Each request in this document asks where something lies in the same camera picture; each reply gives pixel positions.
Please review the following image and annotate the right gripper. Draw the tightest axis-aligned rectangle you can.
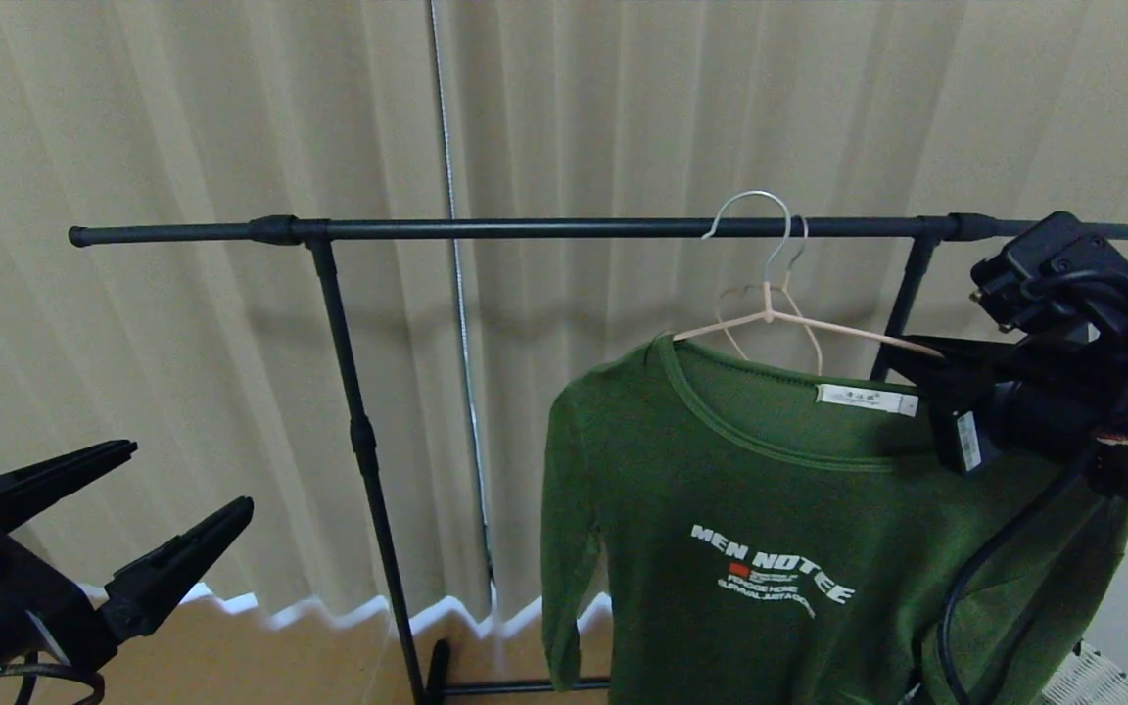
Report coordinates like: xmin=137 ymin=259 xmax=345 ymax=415
xmin=926 ymin=375 xmax=1110 ymax=479

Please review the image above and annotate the pink clothes hanger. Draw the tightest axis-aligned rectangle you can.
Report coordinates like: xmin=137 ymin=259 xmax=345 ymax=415
xmin=716 ymin=215 xmax=826 ymax=378
xmin=672 ymin=189 xmax=947 ymax=359

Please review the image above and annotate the green long-sleeved shirt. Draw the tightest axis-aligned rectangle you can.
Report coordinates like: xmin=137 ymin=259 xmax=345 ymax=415
xmin=540 ymin=333 xmax=1128 ymax=705

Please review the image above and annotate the white laundry basket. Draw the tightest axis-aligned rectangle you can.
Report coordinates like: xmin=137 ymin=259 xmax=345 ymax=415
xmin=1032 ymin=641 xmax=1128 ymax=705

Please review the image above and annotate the black clothes rack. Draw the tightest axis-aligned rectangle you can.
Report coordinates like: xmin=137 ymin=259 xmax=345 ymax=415
xmin=68 ymin=211 xmax=1128 ymax=705

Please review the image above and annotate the black cable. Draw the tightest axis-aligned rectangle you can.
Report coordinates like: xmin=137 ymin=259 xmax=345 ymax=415
xmin=0 ymin=658 xmax=107 ymax=705
xmin=936 ymin=294 xmax=1128 ymax=705

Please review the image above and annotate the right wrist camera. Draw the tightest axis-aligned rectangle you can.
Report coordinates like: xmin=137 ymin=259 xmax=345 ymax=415
xmin=970 ymin=211 xmax=1128 ymax=346

